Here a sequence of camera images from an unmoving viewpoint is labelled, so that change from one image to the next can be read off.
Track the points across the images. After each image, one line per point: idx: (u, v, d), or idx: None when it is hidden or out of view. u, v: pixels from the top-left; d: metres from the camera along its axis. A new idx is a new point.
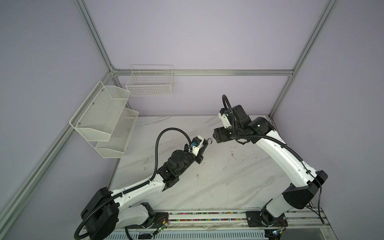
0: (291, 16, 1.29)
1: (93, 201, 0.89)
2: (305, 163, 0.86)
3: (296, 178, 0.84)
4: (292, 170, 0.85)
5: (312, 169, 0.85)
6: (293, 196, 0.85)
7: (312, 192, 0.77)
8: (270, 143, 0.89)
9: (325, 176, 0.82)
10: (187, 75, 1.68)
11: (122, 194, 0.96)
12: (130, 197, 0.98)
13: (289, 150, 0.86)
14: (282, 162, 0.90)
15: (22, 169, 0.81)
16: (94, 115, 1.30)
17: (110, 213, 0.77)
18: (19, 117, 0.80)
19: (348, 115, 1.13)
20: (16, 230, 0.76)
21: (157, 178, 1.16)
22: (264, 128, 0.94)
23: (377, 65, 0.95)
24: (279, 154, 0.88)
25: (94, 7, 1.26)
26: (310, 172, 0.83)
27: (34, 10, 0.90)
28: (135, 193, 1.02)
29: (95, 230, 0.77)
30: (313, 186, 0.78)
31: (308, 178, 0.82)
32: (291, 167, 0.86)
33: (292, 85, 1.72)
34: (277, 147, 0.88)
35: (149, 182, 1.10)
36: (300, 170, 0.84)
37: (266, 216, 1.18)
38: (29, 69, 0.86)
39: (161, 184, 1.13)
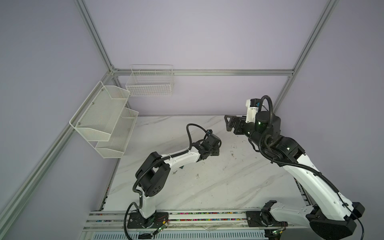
0: (291, 16, 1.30)
1: (147, 163, 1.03)
2: (341, 194, 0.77)
3: (330, 210, 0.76)
4: (326, 201, 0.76)
5: (348, 201, 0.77)
6: (324, 227, 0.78)
7: (351, 229, 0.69)
8: (302, 171, 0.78)
9: (362, 210, 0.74)
10: (187, 75, 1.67)
11: (170, 158, 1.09)
12: (176, 161, 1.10)
13: (324, 180, 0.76)
14: (313, 191, 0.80)
15: (22, 170, 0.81)
16: (94, 115, 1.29)
17: (164, 171, 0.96)
18: (19, 116, 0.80)
19: (347, 115, 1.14)
20: (15, 231, 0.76)
21: (193, 149, 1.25)
22: (294, 150, 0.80)
23: (377, 65, 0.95)
24: (310, 183, 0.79)
25: (94, 7, 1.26)
26: (347, 205, 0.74)
27: (34, 9, 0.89)
28: (179, 158, 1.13)
29: (150, 185, 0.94)
30: (351, 222, 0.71)
31: (345, 212, 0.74)
32: (325, 198, 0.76)
33: (292, 85, 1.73)
34: (310, 175, 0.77)
35: (188, 151, 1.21)
36: (336, 203, 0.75)
37: (266, 215, 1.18)
38: (28, 68, 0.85)
39: (197, 154, 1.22)
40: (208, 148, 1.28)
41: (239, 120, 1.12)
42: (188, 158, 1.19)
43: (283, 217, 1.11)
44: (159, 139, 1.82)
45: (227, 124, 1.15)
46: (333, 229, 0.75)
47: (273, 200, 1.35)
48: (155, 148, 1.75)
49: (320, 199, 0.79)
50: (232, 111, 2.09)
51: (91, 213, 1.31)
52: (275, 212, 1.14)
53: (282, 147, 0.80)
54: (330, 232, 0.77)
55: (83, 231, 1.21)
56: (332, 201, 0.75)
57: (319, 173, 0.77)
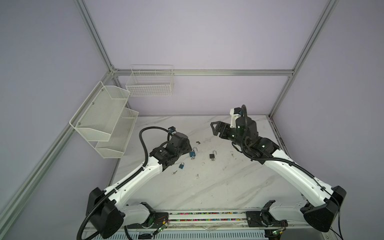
0: (292, 16, 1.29)
1: (90, 203, 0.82)
2: (319, 180, 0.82)
3: (311, 197, 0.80)
4: (306, 188, 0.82)
5: (326, 185, 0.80)
6: (315, 218, 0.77)
7: (331, 210, 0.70)
8: (278, 163, 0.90)
9: (342, 192, 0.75)
10: (187, 75, 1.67)
11: (117, 191, 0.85)
12: (126, 191, 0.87)
13: (296, 166, 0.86)
14: (294, 181, 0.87)
15: (22, 170, 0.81)
16: (94, 115, 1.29)
17: (109, 211, 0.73)
18: (18, 117, 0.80)
19: (347, 116, 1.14)
20: (16, 231, 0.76)
21: (151, 162, 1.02)
22: (269, 148, 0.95)
23: (377, 65, 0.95)
24: (288, 173, 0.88)
25: (94, 7, 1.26)
26: (325, 189, 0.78)
27: (34, 10, 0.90)
28: (130, 185, 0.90)
29: (101, 229, 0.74)
30: (331, 204, 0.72)
31: (324, 196, 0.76)
32: (304, 185, 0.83)
33: (292, 85, 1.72)
34: (286, 166, 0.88)
35: (144, 169, 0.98)
36: (314, 187, 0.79)
37: (266, 216, 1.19)
38: (29, 68, 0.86)
39: (157, 166, 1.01)
40: (173, 151, 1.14)
41: (224, 125, 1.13)
42: (147, 176, 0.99)
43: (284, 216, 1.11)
44: (159, 139, 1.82)
45: (213, 129, 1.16)
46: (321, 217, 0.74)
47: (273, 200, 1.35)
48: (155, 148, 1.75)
49: (302, 188, 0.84)
50: None
51: None
52: (274, 211, 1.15)
53: (258, 146, 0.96)
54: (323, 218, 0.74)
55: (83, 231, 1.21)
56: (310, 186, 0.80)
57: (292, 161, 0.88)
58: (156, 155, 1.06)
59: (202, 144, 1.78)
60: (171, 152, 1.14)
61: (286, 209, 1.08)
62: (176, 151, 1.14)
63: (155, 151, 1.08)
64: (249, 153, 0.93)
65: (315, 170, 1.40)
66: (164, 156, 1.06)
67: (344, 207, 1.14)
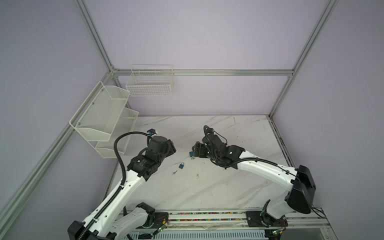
0: (292, 15, 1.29)
1: None
2: (282, 167, 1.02)
3: (281, 182, 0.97)
4: (274, 176, 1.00)
5: (290, 169, 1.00)
6: (295, 203, 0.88)
7: (300, 189, 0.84)
8: (246, 162, 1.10)
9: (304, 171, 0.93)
10: (187, 75, 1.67)
11: (97, 219, 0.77)
12: (107, 216, 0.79)
13: (261, 161, 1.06)
14: (265, 174, 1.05)
15: (22, 170, 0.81)
16: (94, 115, 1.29)
17: None
18: (18, 117, 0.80)
19: (347, 116, 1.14)
20: (16, 231, 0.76)
21: (130, 177, 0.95)
22: (236, 152, 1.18)
23: (377, 64, 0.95)
24: (258, 169, 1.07)
25: (94, 7, 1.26)
26: (289, 172, 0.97)
27: (34, 9, 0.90)
28: (112, 209, 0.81)
29: None
30: (298, 183, 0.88)
31: (289, 178, 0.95)
32: (272, 174, 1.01)
33: (292, 85, 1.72)
34: (253, 163, 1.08)
35: (123, 186, 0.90)
36: (279, 173, 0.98)
37: (267, 218, 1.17)
38: (29, 68, 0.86)
39: (136, 180, 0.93)
40: (154, 158, 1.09)
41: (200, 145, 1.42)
42: (129, 193, 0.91)
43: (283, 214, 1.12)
44: None
45: (194, 151, 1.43)
46: (298, 200, 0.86)
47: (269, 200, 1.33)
48: None
49: (273, 178, 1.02)
50: (232, 111, 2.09)
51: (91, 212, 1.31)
52: (272, 212, 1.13)
53: (228, 154, 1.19)
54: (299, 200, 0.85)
55: None
56: (276, 173, 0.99)
57: (256, 157, 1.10)
58: (135, 167, 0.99)
59: None
60: (151, 160, 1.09)
61: (277, 204, 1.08)
62: (157, 156, 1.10)
63: (133, 163, 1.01)
64: (221, 163, 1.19)
65: (315, 170, 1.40)
66: (144, 165, 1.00)
67: (344, 207, 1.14)
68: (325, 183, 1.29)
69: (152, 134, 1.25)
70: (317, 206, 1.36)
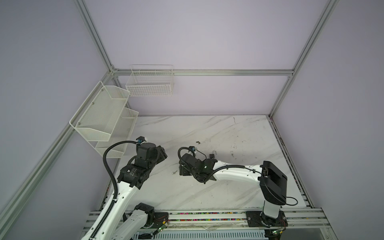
0: (292, 15, 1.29)
1: None
2: (249, 167, 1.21)
3: (251, 181, 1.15)
4: (244, 177, 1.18)
5: (255, 167, 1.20)
6: (270, 196, 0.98)
7: (263, 183, 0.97)
8: (219, 172, 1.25)
9: (268, 165, 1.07)
10: (187, 75, 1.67)
11: (94, 237, 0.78)
12: (105, 232, 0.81)
13: (232, 167, 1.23)
14: (238, 178, 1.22)
15: (21, 169, 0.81)
16: (94, 115, 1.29)
17: None
18: (17, 117, 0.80)
19: (346, 115, 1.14)
20: (16, 231, 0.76)
21: (123, 189, 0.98)
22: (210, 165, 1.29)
23: (377, 64, 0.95)
24: (230, 174, 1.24)
25: (94, 7, 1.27)
26: (255, 170, 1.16)
27: (34, 9, 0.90)
28: (108, 224, 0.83)
29: None
30: (262, 179, 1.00)
31: (256, 176, 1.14)
32: (242, 176, 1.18)
33: (292, 85, 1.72)
34: (225, 170, 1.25)
35: (117, 199, 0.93)
36: (248, 174, 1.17)
37: (269, 221, 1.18)
38: (29, 67, 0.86)
39: (129, 190, 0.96)
40: (144, 165, 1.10)
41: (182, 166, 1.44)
42: (124, 205, 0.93)
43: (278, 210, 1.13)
44: (159, 139, 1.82)
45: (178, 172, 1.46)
46: (268, 192, 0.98)
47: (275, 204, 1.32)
48: None
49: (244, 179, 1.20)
50: (232, 111, 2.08)
51: (91, 213, 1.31)
52: (269, 212, 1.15)
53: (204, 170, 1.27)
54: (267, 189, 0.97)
55: (82, 231, 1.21)
56: (245, 175, 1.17)
57: (227, 165, 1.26)
58: (126, 177, 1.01)
59: (202, 144, 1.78)
60: (142, 168, 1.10)
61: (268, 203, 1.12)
62: (146, 163, 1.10)
63: (124, 173, 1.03)
64: (200, 178, 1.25)
65: (315, 170, 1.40)
66: (136, 173, 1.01)
67: (345, 207, 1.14)
68: (325, 183, 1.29)
69: (142, 142, 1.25)
70: (318, 206, 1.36)
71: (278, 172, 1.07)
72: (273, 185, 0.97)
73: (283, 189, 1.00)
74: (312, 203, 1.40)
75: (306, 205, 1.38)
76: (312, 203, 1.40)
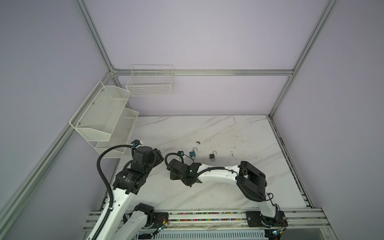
0: (292, 15, 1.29)
1: None
2: (228, 168, 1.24)
3: (231, 181, 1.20)
4: (224, 178, 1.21)
5: (233, 167, 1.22)
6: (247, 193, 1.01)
7: (239, 181, 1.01)
8: (202, 175, 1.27)
9: (243, 165, 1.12)
10: (187, 75, 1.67)
11: None
12: None
13: (213, 169, 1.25)
14: (220, 179, 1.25)
15: (21, 170, 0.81)
16: (94, 115, 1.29)
17: None
18: (17, 117, 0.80)
19: (346, 115, 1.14)
20: (15, 231, 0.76)
21: (118, 196, 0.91)
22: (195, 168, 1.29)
23: (377, 64, 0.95)
24: (212, 177, 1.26)
25: (94, 7, 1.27)
26: (232, 171, 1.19)
27: (34, 9, 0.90)
28: (104, 234, 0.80)
29: None
30: (239, 177, 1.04)
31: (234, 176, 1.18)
32: (223, 177, 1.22)
33: (292, 85, 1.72)
34: (208, 173, 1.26)
35: (113, 207, 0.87)
36: (227, 175, 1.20)
37: (269, 221, 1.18)
38: (29, 67, 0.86)
39: (125, 197, 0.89)
40: (140, 170, 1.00)
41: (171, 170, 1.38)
42: (120, 213, 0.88)
43: (272, 208, 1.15)
44: (159, 139, 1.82)
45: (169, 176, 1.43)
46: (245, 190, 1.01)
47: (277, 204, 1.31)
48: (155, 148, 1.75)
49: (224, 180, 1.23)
50: (232, 111, 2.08)
51: (91, 213, 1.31)
52: (265, 212, 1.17)
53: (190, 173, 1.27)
54: (244, 188, 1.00)
55: (82, 231, 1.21)
56: (225, 176, 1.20)
57: (208, 167, 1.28)
58: (122, 183, 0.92)
59: (202, 144, 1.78)
60: (139, 172, 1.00)
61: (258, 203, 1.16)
62: (143, 167, 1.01)
63: (119, 179, 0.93)
64: (186, 182, 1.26)
65: (315, 170, 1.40)
66: (132, 179, 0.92)
67: (345, 207, 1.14)
68: (325, 183, 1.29)
69: (137, 146, 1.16)
70: (318, 206, 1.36)
71: (255, 170, 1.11)
72: (250, 183, 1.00)
73: (261, 186, 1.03)
74: (312, 203, 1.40)
75: (306, 205, 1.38)
76: (312, 203, 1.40)
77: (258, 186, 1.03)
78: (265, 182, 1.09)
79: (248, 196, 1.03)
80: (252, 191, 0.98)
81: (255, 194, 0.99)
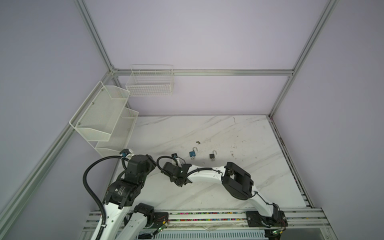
0: (292, 15, 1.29)
1: None
2: (215, 168, 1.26)
3: (218, 181, 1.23)
4: (212, 178, 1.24)
5: (221, 168, 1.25)
6: (234, 192, 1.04)
7: (224, 181, 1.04)
8: (191, 175, 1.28)
9: (229, 165, 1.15)
10: (187, 75, 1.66)
11: None
12: None
13: (202, 169, 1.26)
14: (208, 179, 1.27)
15: (21, 169, 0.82)
16: (94, 115, 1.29)
17: None
18: (17, 117, 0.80)
19: (346, 115, 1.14)
20: (16, 231, 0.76)
21: (111, 211, 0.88)
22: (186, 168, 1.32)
23: (378, 64, 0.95)
24: (201, 177, 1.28)
25: (94, 7, 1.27)
26: (219, 171, 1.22)
27: (34, 9, 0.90)
28: None
29: None
30: (224, 177, 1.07)
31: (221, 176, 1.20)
32: (210, 177, 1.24)
33: (292, 85, 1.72)
34: (197, 173, 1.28)
35: (106, 224, 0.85)
36: (214, 175, 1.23)
37: (269, 221, 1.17)
38: (29, 67, 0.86)
39: (119, 212, 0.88)
40: (134, 181, 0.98)
41: None
42: (114, 228, 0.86)
43: (268, 207, 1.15)
44: (159, 139, 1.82)
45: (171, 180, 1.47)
46: (231, 189, 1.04)
47: (277, 204, 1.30)
48: (155, 148, 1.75)
49: (212, 179, 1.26)
50: (232, 111, 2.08)
51: (91, 213, 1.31)
52: (263, 212, 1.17)
53: (181, 174, 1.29)
54: (228, 187, 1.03)
55: (82, 231, 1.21)
56: (212, 175, 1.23)
57: (198, 168, 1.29)
58: (114, 196, 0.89)
59: (202, 144, 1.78)
60: (133, 183, 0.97)
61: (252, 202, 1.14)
62: (138, 178, 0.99)
63: (111, 193, 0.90)
64: (178, 183, 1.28)
65: (315, 170, 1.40)
66: (125, 191, 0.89)
67: (344, 206, 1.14)
68: (325, 183, 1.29)
69: (126, 155, 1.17)
70: (318, 206, 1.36)
71: (240, 171, 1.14)
72: (234, 182, 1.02)
73: (245, 185, 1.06)
74: (312, 202, 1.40)
75: (306, 205, 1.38)
76: (312, 203, 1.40)
77: (243, 185, 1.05)
78: (251, 181, 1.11)
79: (235, 196, 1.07)
80: (236, 190, 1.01)
81: (239, 193, 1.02)
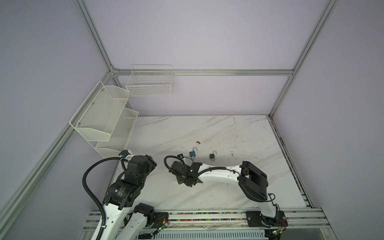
0: (293, 15, 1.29)
1: None
2: (230, 167, 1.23)
3: (233, 181, 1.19)
4: (226, 178, 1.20)
5: (236, 167, 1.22)
6: (250, 193, 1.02)
7: (241, 182, 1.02)
8: (203, 175, 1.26)
9: (245, 165, 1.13)
10: (187, 75, 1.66)
11: None
12: None
13: (214, 169, 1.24)
14: (221, 179, 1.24)
15: (21, 169, 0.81)
16: (95, 115, 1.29)
17: None
18: (16, 117, 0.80)
19: (346, 116, 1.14)
20: (16, 230, 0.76)
21: (111, 212, 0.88)
22: (196, 168, 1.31)
23: (378, 64, 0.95)
24: (213, 177, 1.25)
25: (94, 7, 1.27)
26: (234, 171, 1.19)
27: (34, 9, 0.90)
28: None
29: None
30: (240, 177, 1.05)
31: (236, 176, 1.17)
32: (224, 177, 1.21)
33: (292, 85, 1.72)
34: (209, 173, 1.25)
35: (106, 225, 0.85)
36: (229, 175, 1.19)
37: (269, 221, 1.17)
38: (29, 67, 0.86)
39: (119, 212, 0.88)
40: (135, 181, 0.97)
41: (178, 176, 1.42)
42: (114, 228, 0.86)
43: (272, 207, 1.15)
44: (159, 140, 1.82)
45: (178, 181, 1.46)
46: (247, 190, 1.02)
47: (277, 204, 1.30)
48: (155, 148, 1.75)
49: (225, 180, 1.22)
50: (232, 111, 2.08)
51: (91, 212, 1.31)
52: (265, 212, 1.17)
53: (190, 173, 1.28)
54: (246, 188, 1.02)
55: (82, 231, 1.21)
56: (226, 175, 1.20)
57: (210, 168, 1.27)
58: (114, 197, 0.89)
59: (202, 144, 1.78)
60: (133, 184, 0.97)
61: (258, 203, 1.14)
62: (138, 178, 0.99)
63: (111, 194, 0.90)
64: (187, 182, 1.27)
65: (315, 170, 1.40)
66: (125, 191, 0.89)
67: (344, 206, 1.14)
68: (325, 183, 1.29)
69: (126, 156, 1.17)
70: (317, 206, 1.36)
71: (257, 171, 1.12)
72: (251, 183, 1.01)
73: (262, 186, 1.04)
74: (312, 203, 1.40)
75: (306, 205, 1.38)
76: (312, 203, 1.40)
77: (260, 186, 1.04)
78: (267, 182, 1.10)
79: (250, 197, 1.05)
80: (253, 191, 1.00)
81: (256, 194, 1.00)
